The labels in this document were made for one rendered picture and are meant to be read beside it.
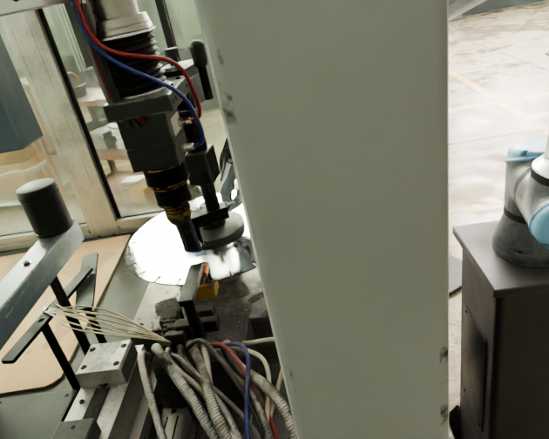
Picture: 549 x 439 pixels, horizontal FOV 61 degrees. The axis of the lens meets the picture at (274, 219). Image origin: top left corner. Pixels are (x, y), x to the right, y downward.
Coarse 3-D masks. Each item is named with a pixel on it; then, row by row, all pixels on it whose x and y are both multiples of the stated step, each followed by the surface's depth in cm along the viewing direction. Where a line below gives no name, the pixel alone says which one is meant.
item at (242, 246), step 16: (192, 208) 95; (240, 208) 91; (160, 224) 91; (144, 240) 86; (160, 240) 85; (176, 240) 84; (240, 240) 79; (128, 256) 82; (144, 256) 81; (160, 256) 80; (176, 256) 79; (192, 256) 78; (208, 256) 77; (224, 256) 76; (240, 256) 75; (160, 272) 75; (176, 272) 74; (208, 272) 72; (224, 272) 72; (240, 272) 71
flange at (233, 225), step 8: (232, 216) 86; (240, 216) 86; (216, 224) 82; (224, 224) 83; (232, 224) 83; (240, 224) 83; (208, 232) 82; (216, 232) 81; (224, 232) 81; (232, 232) 81; (240, 232) 82; (208, 240) 80; (216, 240) 80; (224, 240) 80
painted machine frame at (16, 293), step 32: (0, 64) 49; (0, 96) 48; (0, 128) 50; (32, 128) 53; (32, 192) 68; (32, 224) 71; (64, 224) 72; (32, 256) 67; (64, 256) 71; (0, 288) 60; (32, 288) 62; (0, 320) 55
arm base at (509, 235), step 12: (504, 216) 94; (516, 216) 90; (504, 228) 94; (516, 228) 91; (528, 228) 89; (492, 240) 99; (504, 240) 94; (516, 240) 92; (528, 240) 90; (504, 252) 94; (516, 252) 92; (528, 252) 90; (540, 252) 89; (528, 264) 91; (540, 264) 90
